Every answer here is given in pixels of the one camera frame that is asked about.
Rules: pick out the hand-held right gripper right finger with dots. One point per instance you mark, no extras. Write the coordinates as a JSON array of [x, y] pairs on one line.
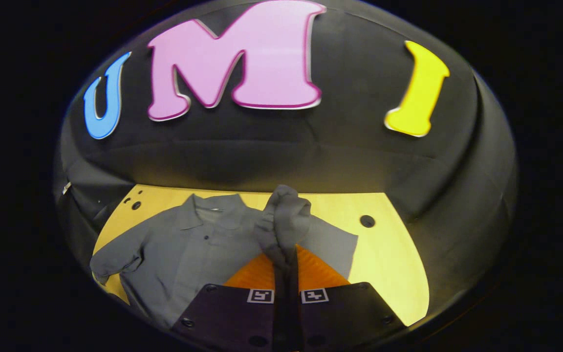
[[345, 318]]

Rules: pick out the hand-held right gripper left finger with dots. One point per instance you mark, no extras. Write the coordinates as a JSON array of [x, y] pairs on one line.
[[232, 318]]

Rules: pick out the grey collared shirt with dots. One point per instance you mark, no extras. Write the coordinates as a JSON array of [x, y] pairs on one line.
[[198, 254]]

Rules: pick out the white cloth clip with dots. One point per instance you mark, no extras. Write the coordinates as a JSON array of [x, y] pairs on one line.
[[66, 187]]

